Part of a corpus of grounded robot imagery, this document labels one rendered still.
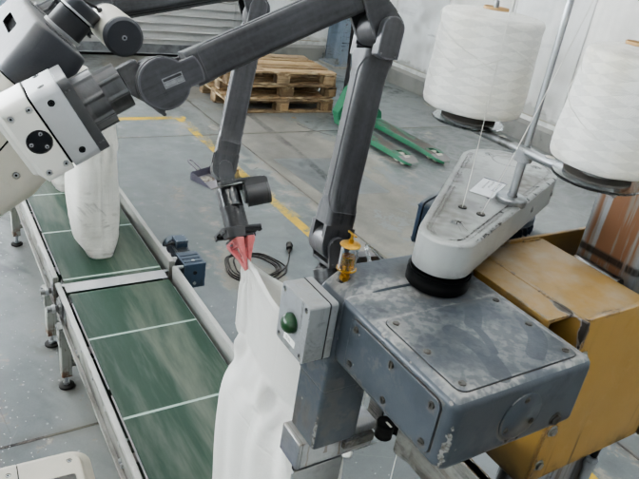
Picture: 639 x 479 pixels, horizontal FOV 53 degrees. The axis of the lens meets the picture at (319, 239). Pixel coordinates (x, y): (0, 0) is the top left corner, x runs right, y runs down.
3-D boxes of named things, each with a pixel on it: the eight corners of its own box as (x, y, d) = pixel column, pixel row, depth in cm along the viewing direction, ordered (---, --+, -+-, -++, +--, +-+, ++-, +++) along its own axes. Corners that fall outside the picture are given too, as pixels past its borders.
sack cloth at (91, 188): (57, 216, 298) (50, 60, 267) (105, 212, 309) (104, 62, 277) (76, 263, 263) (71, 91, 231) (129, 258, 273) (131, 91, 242)
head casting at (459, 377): (288, 420, 100) (314, 255, 87) (409, 383, 113) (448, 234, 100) (403, 579, 78) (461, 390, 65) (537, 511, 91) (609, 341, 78)
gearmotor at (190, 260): (151, 258, 296) (152, 230, 289) (182, 255, 304) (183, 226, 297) (173, 291, 274) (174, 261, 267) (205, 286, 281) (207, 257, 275)
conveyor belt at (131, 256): (-8, 127, 415) (-9, 114, 411) (56, 126, 435) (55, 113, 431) (66, 304, 252) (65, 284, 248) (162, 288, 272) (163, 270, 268)
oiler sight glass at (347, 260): (334, 264, 88) (338, 241, 87) (349, 261, 89) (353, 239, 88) (343, 273, 86) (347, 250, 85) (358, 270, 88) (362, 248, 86)
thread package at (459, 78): (400, 100, 108) (421, -7, 101) (471, 99, 117) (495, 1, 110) (466, 130, 96) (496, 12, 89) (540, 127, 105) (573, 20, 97)
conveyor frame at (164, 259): (-15, 129, 413) (-17, 108, 407) (63, 127, 437) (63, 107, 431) (56, 315, 246) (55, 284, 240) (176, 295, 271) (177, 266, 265)
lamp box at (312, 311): (275, 334, 90) (282, 279, 86) (302, 328, 93) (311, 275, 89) (300, 365, 85) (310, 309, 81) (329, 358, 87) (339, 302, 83)
